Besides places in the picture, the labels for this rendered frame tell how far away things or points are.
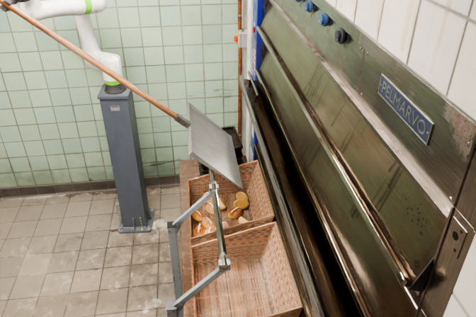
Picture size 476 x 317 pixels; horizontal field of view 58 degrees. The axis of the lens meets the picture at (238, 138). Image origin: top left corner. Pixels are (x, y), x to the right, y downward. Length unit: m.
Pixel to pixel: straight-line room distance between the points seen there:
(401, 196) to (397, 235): 0.09
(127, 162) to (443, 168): 2.61
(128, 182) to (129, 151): 0.29
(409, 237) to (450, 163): 0.21
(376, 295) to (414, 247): 0.28
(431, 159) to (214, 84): 2.78
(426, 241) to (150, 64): 2.83
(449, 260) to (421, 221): 0.12
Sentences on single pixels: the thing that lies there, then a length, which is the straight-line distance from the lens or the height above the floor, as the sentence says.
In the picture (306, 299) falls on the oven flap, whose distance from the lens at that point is 1.91.
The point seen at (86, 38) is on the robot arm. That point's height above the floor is 1.55.
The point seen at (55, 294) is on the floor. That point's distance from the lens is 3.37.
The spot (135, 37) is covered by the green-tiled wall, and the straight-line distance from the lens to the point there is 3.42.
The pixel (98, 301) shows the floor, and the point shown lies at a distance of 3.23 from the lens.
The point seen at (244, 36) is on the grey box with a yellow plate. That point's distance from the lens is 3.07.
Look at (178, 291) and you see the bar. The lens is 2.55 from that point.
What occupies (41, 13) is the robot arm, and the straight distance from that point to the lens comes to 2.56.
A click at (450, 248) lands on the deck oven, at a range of 0.90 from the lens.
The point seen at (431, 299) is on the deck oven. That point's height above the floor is 1.71.
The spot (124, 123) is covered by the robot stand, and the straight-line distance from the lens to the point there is 3.07.
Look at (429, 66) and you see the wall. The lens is 0.90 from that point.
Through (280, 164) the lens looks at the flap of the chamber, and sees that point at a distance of 1.81.
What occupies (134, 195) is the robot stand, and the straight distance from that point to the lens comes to 3.42.
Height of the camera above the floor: 2.44
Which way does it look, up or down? 31 degrees down
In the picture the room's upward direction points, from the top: straight up
